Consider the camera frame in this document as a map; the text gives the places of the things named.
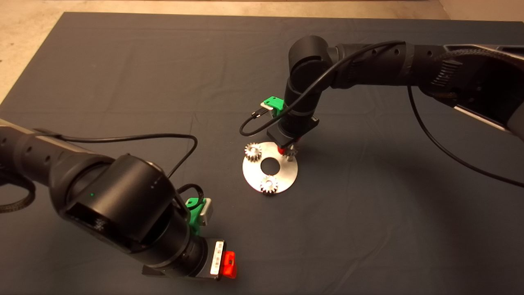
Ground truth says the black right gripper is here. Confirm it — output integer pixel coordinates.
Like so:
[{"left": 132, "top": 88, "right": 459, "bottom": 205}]
[{"left": 267, "top": 115, "right": 320, "bottom": 155}]

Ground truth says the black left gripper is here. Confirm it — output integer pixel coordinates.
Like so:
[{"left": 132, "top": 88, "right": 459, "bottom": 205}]
[{"left": 142, "top": 239, "right": 238, "bottom": 281}]

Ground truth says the round metal carrier plate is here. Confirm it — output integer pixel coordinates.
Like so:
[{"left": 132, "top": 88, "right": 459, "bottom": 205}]
[{"left": 242, "top": 142, "right": 298, "bottom": 195}]

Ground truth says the dark grey table cloth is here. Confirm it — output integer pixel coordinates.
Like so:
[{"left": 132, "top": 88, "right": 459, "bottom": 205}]
[{"left": 0, "top": 12, "right": 524, "bottom": 295}]

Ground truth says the green right camera mount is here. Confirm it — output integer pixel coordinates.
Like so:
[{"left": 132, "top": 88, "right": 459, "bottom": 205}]
[{"left": 263, "top": 96, "right": 285, "bottom": 119}]

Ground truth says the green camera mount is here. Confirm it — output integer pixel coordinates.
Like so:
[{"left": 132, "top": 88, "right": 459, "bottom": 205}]
[
  {"left": 185, "top": 198, "right": 207, "bottom": 236},
  {"left": 263, "top": 96, "right": 285, "bottom": 119}
]

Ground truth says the silver left camera box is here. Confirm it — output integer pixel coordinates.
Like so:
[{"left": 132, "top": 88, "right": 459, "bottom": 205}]
[{"left": 199, "top": 199, "right": 214, "bottom": 227}]

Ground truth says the green left camera mount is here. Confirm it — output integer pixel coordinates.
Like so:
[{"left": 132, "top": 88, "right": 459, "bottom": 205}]
[{"left": 185, "top": 198, "right": 207, "bottom": 236}]

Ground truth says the thin black left camera cable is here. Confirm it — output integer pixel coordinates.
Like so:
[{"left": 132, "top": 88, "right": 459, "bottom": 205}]
[{"left": 35, "top": 128, "right": 205, "bottom": 205}]

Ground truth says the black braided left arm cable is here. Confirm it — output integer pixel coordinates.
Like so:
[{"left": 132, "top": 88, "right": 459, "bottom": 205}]
[{"left": 0, "top": 174, "right": 36, "bottom": 213}]

